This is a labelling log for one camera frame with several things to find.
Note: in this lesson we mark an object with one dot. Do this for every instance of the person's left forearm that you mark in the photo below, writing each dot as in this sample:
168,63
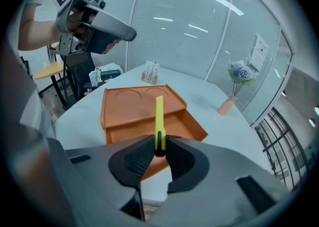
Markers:
37,32

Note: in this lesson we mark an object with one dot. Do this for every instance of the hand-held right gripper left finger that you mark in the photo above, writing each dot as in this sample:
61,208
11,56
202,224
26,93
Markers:
99,171

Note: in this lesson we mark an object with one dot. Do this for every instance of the person's left hand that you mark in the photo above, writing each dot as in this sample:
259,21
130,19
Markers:
76,22

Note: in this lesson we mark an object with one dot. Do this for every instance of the black office chair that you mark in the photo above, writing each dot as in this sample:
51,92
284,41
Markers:
79,76

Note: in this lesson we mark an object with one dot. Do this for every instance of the wooden card holder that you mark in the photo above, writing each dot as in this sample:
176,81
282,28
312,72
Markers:
149,75

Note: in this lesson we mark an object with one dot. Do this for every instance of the pink vase with flowers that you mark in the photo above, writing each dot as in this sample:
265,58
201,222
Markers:
226,106

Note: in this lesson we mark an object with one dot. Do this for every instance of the white plastic bag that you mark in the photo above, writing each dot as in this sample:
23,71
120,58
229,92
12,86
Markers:
96,75

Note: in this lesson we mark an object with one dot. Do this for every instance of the round wooden table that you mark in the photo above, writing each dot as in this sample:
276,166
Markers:
49,70

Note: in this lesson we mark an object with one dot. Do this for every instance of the white square table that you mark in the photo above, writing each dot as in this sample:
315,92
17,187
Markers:
211,131

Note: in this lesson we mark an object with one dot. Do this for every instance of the yellow-green plastic knife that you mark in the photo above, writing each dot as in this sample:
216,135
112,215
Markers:
159,121

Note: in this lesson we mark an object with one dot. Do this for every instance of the black metal railing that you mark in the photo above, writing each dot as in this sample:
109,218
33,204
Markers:
281,134

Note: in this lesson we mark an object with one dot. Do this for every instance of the orange box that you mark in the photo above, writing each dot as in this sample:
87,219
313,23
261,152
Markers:
129,106

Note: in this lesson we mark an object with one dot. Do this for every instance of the black box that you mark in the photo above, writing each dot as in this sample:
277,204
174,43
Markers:
111,74

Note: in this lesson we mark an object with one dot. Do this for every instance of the white paper notice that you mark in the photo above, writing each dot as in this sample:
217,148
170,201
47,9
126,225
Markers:
260,49

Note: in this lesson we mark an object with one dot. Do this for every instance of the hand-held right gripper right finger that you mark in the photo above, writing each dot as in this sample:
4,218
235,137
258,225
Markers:
211,191

